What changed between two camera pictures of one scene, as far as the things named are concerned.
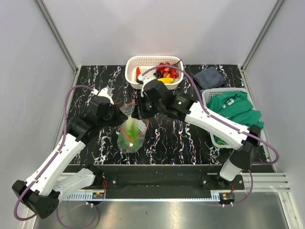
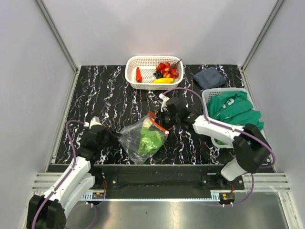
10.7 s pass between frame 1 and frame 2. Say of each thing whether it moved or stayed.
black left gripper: moved
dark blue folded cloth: stayed
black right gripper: moved
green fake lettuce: moved
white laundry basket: stayed
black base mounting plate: stayed
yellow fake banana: stayed
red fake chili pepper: stayed
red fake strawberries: stayed
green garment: stayed
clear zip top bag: moved
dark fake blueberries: stayed
